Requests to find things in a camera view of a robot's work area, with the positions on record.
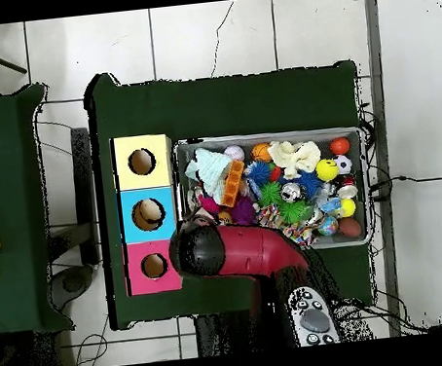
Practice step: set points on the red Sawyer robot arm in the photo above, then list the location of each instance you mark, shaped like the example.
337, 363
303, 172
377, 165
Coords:
251, 250

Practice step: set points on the wooden box with three holes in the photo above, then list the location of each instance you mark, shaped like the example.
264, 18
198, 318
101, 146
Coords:
158, 180

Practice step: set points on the shallow silver mesh bin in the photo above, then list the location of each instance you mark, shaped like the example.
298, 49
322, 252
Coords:
337, 131

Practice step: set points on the orange plastic compartment tray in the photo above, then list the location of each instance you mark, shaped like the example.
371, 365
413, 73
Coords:
233, 183

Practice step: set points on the light blue knitted cloth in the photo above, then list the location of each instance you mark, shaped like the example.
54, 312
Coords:
211, 168

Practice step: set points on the small white baseball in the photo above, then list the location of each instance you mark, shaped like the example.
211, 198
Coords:
234, 153

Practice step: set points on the small orange basketball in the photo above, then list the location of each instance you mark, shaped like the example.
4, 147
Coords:
261, 152

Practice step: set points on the dark green table cloth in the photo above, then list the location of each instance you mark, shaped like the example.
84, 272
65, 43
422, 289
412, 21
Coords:
9, 213
220, 104

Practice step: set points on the cream waffle cloth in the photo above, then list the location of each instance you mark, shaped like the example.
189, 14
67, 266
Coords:
296, 157

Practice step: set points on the yellow smiley ball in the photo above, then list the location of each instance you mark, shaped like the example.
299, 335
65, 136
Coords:
326, 170

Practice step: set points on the small soccer ball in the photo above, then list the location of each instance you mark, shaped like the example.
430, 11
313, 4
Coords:
343, 164

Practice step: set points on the plain orange ball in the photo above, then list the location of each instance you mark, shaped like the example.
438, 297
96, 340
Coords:
339, 146

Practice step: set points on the small brown football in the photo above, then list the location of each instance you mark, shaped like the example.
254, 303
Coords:
349, 228

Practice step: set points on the black metal stand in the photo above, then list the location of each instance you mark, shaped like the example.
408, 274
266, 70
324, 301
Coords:
84, 185

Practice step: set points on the dark gray round base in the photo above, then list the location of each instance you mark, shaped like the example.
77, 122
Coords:
73, 282

